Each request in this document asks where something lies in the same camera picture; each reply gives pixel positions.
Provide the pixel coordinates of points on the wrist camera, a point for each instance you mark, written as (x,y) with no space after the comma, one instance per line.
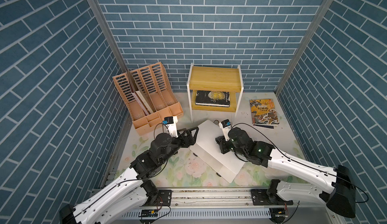
(225,126)
(170,123)

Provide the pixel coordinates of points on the wooden white-framed shelf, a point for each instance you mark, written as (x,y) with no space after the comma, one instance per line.
(214,79)

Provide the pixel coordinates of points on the black book on shelf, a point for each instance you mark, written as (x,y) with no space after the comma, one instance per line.
(213,98)

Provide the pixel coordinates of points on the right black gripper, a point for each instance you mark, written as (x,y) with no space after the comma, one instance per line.
(221,140)

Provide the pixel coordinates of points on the papers in organizer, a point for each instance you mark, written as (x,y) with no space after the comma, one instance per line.
(145,106)

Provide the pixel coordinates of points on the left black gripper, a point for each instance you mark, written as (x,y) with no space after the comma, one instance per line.
(190,141)

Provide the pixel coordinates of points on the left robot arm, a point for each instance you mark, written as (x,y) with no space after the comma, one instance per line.
(127,181)

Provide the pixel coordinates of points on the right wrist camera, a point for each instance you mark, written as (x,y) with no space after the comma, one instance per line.
(225,126)

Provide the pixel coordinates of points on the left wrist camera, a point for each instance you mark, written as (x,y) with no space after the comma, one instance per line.
(170,123)

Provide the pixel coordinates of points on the colourful illustrated book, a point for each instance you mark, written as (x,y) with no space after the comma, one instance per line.
(264,112)

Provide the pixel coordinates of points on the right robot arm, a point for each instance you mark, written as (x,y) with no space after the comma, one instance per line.
(338,188)

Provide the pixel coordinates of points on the small green circuit board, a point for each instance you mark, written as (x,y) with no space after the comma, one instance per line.
(148,213)

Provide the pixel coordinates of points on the silver laptop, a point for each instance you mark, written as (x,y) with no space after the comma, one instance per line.
(206,148)

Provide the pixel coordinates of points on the pink desk file organizer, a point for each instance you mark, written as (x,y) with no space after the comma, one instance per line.
(153,83)

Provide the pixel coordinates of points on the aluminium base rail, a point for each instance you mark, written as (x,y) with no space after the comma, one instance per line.
(231,202)

